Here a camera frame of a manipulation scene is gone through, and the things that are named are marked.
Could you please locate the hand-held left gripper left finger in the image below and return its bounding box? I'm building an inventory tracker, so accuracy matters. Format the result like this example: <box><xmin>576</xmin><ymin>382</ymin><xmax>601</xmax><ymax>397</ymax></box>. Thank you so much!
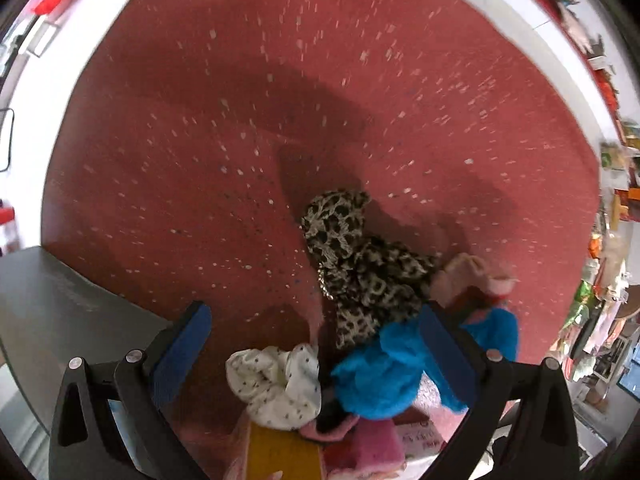
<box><xmin>48</xmin><ymin>301</ymin><xmax>213</xmax><ymax>480</ymax></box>

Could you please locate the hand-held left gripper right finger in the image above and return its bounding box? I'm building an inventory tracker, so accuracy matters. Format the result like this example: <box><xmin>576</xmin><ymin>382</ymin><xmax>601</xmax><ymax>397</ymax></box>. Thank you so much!
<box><xmin>417</xmin><ymin>301</ymin><xmax>582</xmax><ymax>480</ymax></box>

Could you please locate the blue fluffy cloth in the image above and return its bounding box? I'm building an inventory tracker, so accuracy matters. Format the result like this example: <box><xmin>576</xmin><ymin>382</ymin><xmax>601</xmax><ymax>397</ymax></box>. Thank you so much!
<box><xmin>330</xmin><ymin>307</ymin><xmax>521</xmax><ymax>421</ymax></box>

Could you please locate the pink and white cardboard box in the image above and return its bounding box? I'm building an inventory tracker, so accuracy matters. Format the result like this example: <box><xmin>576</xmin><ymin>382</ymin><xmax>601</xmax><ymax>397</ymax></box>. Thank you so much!
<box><xmin>222</xmin><ymin>380</ymin><xmax>471</xmax><ymax>480</ymax></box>

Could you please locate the pink sponge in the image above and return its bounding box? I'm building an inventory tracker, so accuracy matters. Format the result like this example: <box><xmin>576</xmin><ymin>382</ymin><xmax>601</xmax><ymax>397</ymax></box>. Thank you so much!
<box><xmin>322</xmin><ymin>417</ymin><xmax>408</xmax><ymax>480</ymax></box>

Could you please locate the beige plush toy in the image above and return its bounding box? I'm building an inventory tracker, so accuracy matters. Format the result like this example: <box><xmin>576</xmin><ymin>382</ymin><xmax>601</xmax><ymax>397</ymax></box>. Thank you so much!
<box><xmin>430</xmin><ymin>252</ymin><xmax>518</xmax><ymax>311</ymax></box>

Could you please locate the white polka dot cloth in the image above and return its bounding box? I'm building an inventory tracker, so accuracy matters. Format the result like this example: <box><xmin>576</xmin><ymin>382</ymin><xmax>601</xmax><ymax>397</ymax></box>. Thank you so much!
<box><xmin>225</xmin><ymin>342</ymin><xmax>323</xmax><ymax>431</ymax></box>

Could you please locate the black and pink fabric item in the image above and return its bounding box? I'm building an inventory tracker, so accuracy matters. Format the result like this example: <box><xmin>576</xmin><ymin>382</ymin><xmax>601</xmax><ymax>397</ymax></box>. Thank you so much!
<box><xmin>300</xmin><ymin>394</ymin><xmax>362</xmax><ymax>443</ymax></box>

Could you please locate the leopard print scarf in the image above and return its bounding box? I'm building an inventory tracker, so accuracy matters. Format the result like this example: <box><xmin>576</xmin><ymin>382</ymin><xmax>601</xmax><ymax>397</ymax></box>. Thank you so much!
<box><xmin>300</xmin><ymin>189</ymin><xmax>443</xmax><ymax>351</ymax></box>

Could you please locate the grey side table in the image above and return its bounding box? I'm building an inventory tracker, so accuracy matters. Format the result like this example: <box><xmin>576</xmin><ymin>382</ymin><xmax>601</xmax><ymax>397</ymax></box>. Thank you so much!
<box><xmin>0</xmin><ymin>245</ymin><xmax>171</xmax><ymax>421</ymax></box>

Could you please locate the yellow sponge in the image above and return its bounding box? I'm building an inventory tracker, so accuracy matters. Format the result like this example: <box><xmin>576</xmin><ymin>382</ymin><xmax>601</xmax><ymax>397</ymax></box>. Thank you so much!
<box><xmin>247</xmin><ymin>422</ymin><xmax>326</xmax><ymax>480</ymax></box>

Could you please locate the shelf of mixed goods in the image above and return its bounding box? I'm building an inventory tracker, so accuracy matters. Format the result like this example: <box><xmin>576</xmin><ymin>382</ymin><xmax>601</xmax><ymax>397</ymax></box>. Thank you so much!
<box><xmin>500</xmin><ymin>0</ymin><xmax>640</xmax><ymax>411</ymax></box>

